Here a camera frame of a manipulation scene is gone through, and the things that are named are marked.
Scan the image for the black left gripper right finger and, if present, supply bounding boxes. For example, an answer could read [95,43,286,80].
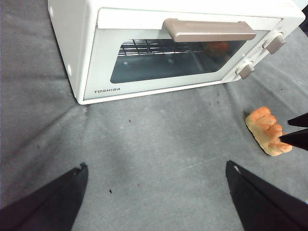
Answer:
[225,160,308,231]

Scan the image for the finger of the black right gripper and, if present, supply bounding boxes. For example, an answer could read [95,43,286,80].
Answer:
[279,128,308,152]
[287,113,308,128]

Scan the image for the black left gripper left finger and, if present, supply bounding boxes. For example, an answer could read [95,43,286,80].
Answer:
[0,162,89,231]

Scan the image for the orange-brown bread loaf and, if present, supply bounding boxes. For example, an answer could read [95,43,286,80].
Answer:
[244,106,293,157]

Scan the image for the glass oven door with handle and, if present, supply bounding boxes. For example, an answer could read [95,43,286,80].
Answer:
[83,8,282,101]

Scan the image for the cream oven knob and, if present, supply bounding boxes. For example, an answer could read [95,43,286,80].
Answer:
[235,61,255,80]
[262,33,286,55]

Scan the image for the cream Toshiba toaster oven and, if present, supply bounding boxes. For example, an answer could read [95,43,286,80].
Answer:
[47,0,306,105]

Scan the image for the metal wire oven rack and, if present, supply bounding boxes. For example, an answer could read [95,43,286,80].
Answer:
[117,38,210,56]

